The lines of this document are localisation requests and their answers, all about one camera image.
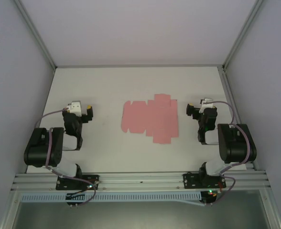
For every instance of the pink paper box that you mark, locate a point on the pink paper box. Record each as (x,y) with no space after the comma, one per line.
(150,119)

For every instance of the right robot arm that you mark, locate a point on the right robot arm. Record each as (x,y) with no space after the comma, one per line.
(236,148)

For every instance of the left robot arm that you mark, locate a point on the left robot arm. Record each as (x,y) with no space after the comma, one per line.
(35,148)

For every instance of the thin aluminium crossbar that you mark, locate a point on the thin aluminium crossbar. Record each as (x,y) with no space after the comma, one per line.
(140,66)

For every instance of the grey metal panel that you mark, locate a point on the grey metal panel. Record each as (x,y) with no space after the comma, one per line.
(140,217)

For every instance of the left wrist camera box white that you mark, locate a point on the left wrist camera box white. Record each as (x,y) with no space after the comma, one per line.
(74,108)

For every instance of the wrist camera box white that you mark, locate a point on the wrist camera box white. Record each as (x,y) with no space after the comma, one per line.
(206,102)
(74,108)

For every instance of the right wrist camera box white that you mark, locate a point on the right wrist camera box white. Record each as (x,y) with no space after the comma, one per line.
(206,102)

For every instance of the aluminium side rail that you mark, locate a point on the aluminium side rail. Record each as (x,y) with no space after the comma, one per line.
(229,95)

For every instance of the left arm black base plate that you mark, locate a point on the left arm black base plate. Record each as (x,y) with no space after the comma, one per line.
(64,183)

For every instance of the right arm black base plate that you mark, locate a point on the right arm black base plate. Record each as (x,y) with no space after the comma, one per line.
(190,181)

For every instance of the aluminium mounting rail beam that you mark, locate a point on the aluminium mounting rail beam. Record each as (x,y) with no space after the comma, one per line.
(140,179)

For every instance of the aluminium frame post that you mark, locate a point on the aluminium frame post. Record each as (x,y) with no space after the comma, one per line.
(242,35)
(38,35)

